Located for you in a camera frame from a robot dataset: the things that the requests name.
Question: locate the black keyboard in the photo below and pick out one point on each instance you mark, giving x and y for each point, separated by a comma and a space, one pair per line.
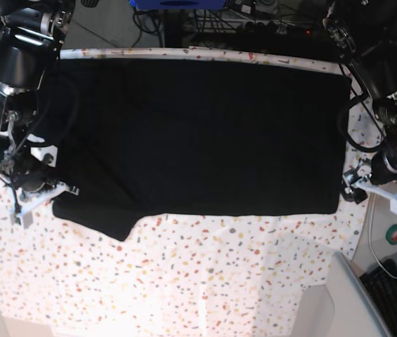
383, 291

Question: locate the green tape roll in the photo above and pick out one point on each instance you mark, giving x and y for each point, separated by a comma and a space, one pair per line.
391, 235

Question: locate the grey laptop lid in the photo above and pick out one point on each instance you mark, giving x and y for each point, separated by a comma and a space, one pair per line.
355, 314

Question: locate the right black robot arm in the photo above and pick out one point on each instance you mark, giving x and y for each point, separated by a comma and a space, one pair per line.
32, 36

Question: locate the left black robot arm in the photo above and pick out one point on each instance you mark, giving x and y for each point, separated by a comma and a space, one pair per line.
365, 35

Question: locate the black t-shirt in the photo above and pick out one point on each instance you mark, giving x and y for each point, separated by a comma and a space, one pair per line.
147, 137

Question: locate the right gripper silver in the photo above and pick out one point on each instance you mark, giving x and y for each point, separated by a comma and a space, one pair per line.
21, 111

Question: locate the black wire rack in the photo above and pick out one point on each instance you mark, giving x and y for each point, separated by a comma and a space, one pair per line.
238, 17

